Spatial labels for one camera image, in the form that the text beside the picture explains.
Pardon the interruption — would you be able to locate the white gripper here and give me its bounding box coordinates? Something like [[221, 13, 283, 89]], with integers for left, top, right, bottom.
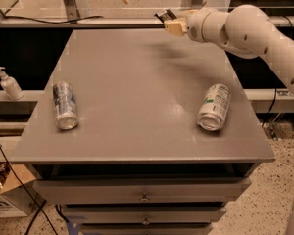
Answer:
[[164, 8, 228, 47]]

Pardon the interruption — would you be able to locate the dark rxbar chocolate wrapper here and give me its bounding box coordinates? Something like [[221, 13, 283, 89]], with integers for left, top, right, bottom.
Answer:
[[155, 9, 176, 23]]

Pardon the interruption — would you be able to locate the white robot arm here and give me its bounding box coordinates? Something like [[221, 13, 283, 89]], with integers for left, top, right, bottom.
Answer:
[[163, 5, 294, 95]]

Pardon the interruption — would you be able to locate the white green soda can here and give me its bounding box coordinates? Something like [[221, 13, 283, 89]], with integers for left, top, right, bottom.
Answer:
[[197, 84, 231, 131]]

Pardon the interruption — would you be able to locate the silver blue redbull can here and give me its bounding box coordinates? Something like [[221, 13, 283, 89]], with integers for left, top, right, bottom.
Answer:
[[53, 81, 78, 130]]

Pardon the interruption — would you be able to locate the grey drawer cabinet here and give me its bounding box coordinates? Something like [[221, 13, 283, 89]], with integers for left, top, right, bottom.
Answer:
[[9, 28, 276, 235]]

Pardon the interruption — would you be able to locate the top grey drawer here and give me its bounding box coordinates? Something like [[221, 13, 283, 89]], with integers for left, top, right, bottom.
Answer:
[[33, 178, 251, 205]]

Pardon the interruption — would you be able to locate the grey drawer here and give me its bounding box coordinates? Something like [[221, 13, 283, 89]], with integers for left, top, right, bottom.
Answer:
[[33, 178, 251, 205], [63, 205, 225, 225], [80, 224, 212, 235]]

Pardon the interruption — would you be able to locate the white pump sanitizer bottle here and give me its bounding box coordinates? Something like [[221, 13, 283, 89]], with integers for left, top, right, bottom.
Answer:
[[0, 67, 24, 101]]

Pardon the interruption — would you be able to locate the middle grey drawer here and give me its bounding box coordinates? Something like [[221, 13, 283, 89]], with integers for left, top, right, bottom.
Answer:
[[63, 205, 225, 225]]

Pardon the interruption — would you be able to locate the bottom grey drawer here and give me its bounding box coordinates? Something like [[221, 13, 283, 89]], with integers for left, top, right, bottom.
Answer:
[[80, 224, 212, 235]]

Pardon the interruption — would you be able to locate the cardboard box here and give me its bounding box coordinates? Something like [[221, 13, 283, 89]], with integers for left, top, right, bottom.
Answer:
[[0, 164, 43, 219]]

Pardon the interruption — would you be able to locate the black cable on shelf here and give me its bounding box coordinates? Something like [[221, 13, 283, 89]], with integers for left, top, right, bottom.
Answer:
[[3, 15, 104, 25]]

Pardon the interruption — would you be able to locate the left metal bracket leg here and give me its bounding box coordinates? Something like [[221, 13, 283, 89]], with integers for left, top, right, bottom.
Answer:
[[63, 0, 91, 23]]

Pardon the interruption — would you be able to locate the grey metal rail shelf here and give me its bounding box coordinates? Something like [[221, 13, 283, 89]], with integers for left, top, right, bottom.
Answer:
[[0, 15, 294, 29]]

